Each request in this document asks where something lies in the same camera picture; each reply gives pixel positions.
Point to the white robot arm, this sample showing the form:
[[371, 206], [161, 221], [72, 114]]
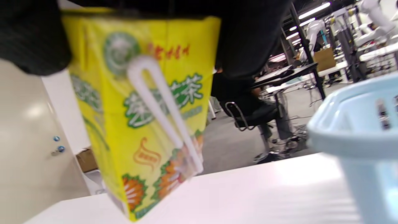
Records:
[[314, 31], [376, 18]]

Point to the light blue plastic basket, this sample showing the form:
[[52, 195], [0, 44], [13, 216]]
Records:
[[367, 140]]

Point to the cardboard box with black logo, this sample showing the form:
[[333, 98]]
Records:
[[87, 160]]

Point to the yellow chrysanthemum tea package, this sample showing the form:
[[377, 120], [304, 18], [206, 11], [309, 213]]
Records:
[[124, 130]]

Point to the black standing desk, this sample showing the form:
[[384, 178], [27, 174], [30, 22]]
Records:
[[286, 74]]

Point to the black metal frame post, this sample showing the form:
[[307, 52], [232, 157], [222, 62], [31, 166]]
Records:
[[306, 46]]

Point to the person's right hand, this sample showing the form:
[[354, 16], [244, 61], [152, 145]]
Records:
[[248, 37]]

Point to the plain brown cardboard box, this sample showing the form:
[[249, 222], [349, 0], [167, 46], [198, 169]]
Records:
[[325, 59]]

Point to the black office chair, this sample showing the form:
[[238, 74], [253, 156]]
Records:
[[248, 119]]

